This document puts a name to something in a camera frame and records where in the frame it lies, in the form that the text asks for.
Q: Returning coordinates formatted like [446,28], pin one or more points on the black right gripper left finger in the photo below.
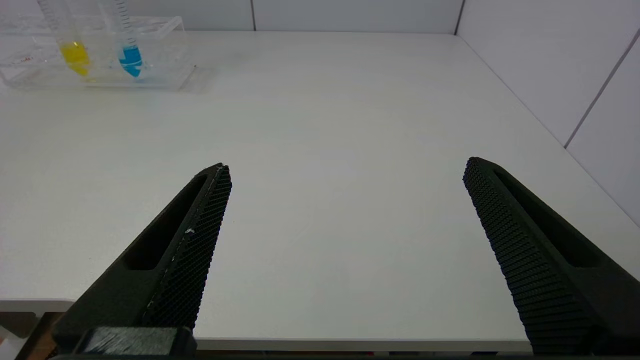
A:
[165,270]

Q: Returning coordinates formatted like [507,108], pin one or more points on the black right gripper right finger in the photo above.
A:
[545,270]

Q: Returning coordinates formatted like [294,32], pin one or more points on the test tube with blue pigment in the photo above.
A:
[131,59]

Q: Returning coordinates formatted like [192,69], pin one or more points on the clear acrylic test tube rack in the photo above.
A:
[160,55]

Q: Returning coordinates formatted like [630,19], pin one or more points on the test tube with yellow pigment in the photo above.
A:
[75,57]

